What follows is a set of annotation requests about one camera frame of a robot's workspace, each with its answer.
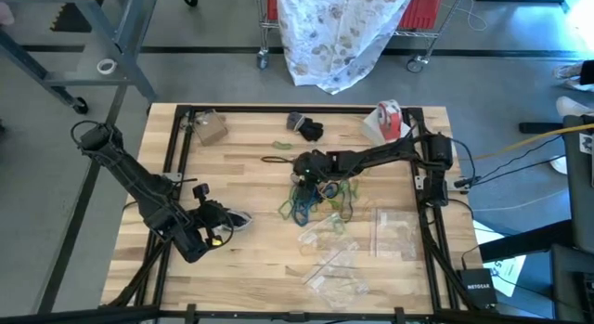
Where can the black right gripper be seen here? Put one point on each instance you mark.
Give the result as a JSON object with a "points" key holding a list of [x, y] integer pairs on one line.
{"points": [[315, 166]]}

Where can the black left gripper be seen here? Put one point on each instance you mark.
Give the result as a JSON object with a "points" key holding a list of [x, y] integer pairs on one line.
{"points": [[211, 217]]}

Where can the black rubber band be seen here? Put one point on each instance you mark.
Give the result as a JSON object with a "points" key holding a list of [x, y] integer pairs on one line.
{"points": [[263, 159]]}

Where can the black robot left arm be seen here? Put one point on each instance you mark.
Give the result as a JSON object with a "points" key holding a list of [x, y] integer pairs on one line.
{"points": [[139, 189]]}

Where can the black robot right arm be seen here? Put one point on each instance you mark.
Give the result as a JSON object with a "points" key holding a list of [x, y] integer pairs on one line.
{"points": [[371, 154]]}

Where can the grey black work glove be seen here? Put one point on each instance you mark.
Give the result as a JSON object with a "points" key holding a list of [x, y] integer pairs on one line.
{"points": [[308, 129]]}

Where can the white cardboard box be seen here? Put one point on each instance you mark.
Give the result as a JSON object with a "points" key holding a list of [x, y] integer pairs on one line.
{"points": [[371, 126]]}

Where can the red tape dispenser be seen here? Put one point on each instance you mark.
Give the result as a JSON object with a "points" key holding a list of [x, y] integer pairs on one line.
{"points": [[390, 122]]}

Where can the brown cardboard box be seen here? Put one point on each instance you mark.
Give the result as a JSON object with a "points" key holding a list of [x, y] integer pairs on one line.
{"points": [[211, 129]]}

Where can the white floral cloth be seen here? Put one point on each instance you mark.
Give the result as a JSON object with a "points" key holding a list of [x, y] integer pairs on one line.
{"points": [[334, 36]]}

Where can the red storage bin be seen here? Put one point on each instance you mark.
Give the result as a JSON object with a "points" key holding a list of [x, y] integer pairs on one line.
{"points": [[424, 10], [272, 6]]}

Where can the white tape roll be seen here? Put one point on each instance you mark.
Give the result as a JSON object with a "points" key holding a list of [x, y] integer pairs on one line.
{"points": [[99, 67]]}

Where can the blue-grey steel workbench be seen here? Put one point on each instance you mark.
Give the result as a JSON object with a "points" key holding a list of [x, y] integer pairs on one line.
{"points": [[134, 36]]}

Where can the white paper sheet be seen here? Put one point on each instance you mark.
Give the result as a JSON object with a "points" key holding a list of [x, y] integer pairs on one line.
{"points": [[510, 273]]}

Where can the black desk leg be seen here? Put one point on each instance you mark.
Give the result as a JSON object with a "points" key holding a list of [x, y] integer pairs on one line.
{"points": [[529, 240]]}

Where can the blue floor bar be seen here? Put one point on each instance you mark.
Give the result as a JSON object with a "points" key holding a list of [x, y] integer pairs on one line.
{"points": [[538, 127]]}

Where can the black sawtooth foam piece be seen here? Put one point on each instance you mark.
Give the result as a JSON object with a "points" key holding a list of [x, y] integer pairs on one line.
{"points": [[74, 20]]}

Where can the person's shoe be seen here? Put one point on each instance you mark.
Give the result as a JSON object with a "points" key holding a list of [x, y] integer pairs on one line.
{"points": [[560, 166], [571, 106], [566, 71]]}

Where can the black desk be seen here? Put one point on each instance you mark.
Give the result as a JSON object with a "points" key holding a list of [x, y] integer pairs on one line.
{"points": [[580, 198]]}

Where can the pink cloth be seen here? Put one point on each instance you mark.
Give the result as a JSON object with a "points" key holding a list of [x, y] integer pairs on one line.
{"points": [[5, 15]]}

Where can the person's leg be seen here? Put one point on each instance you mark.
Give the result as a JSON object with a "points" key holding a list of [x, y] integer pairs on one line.
{"points": [[588, 72]]}

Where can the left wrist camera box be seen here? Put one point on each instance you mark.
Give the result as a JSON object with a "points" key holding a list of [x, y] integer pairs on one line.
{"points": [[214, 244]]}

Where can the black fixed camera box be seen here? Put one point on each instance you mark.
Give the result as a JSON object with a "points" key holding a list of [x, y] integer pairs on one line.
{"points": [[297, 317]]}

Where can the black Netgear switch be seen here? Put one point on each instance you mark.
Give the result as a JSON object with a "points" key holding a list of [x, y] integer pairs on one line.
{"points": [[478, 287]]}

